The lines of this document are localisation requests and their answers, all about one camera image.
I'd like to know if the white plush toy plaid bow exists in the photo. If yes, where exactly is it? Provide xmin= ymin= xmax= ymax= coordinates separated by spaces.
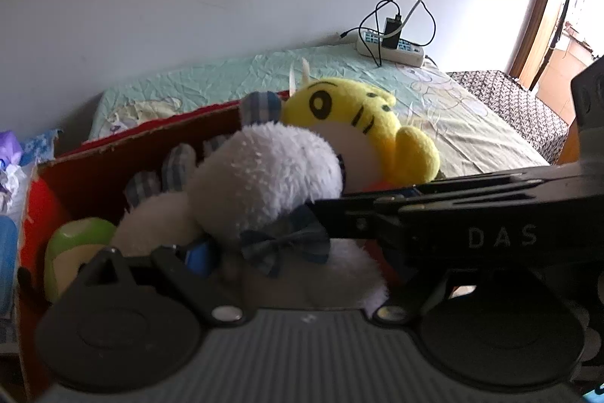
xmin=113 ymin=90 xmax=390 ymax=309

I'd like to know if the green bean plush toy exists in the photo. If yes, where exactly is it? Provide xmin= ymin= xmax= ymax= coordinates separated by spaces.
xmin=45 ymin=216 xmax=119 ymax=304

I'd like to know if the blue plastic bag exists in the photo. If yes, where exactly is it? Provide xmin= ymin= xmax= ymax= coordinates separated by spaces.
xmin=0 ymin=216 xmax=20 ymax=316

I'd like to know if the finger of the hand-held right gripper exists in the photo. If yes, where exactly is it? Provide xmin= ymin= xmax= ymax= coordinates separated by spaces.
xmin=306 ymin=190 xmax=416 ymax=244
xmin=340 ymin=167 xmax=582 ymax=203

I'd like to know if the yellow tiger plush toy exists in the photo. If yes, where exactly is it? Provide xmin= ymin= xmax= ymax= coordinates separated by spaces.
xmin=280 ymin=58 xmax=442 ymax=288

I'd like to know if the black charger adapter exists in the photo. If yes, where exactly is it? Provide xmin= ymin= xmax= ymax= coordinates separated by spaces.
xmin=381 ymin=13 xmax=403 ymax=51

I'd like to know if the blue patterned cloth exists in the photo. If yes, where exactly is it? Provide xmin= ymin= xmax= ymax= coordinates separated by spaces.
xmin=21 ymin=129 xmax=62 ymax=163

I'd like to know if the white power strip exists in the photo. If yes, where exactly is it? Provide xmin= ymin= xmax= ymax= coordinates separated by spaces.
xmin=355 ymin=29 xmax=425 ymax=68

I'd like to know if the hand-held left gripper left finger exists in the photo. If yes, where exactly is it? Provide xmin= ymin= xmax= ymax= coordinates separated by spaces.
xmin=66 ymin=242 xmax=248 ymax=328

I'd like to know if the red cardboard box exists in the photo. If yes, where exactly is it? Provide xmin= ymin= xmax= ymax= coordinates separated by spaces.
xmin=14 ymin=89 xmax=392 ymax=403

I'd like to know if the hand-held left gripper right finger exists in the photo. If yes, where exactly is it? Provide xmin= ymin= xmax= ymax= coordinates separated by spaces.
xmin=365 ymin=264 xmax=543 ymax=326

